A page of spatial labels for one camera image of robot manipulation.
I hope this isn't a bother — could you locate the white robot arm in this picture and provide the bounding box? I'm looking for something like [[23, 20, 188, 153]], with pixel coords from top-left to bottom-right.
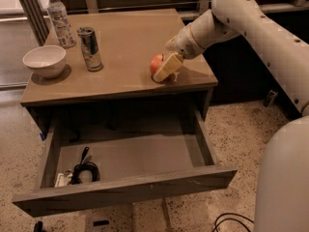
[[153, 0, 309, 232]]

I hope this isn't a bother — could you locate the metal railing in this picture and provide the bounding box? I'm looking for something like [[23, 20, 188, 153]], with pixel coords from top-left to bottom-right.
[[13, 0, 309, 46]]

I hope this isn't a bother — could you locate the silver drink can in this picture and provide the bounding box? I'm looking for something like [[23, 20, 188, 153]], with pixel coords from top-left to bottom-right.
[[77, 27, 103, 72]]

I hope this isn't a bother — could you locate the grey open top drawer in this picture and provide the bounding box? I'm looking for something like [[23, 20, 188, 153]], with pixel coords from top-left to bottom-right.
[[13, 109, 237, 218]]

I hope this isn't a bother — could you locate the red apple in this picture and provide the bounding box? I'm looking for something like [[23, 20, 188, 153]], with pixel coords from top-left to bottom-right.
[[150, 54, 165, 75]]

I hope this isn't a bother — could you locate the white ceramic bowl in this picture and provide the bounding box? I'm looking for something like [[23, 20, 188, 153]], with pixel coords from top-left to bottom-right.
[[22, 45, 67, 78]]

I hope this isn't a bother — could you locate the coiled black cable in drawer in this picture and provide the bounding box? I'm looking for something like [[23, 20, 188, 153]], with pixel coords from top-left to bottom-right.
[[70, 146, 100, 185]]

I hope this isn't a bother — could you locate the clear plastic water bottle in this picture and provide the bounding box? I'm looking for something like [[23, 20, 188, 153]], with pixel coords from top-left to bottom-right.
[[46, 0, 75, 48]]

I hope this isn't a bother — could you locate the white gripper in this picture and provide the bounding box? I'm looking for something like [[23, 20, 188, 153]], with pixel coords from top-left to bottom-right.
[[152, 23, 206, 82]]

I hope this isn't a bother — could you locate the black cable on floor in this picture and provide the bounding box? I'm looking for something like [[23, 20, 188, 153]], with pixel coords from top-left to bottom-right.
[[211, 212, 255, 232]]

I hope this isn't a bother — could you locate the white adapter in drawer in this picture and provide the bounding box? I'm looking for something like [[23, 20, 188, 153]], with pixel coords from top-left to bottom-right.
[[54, 170, 72, 188]]

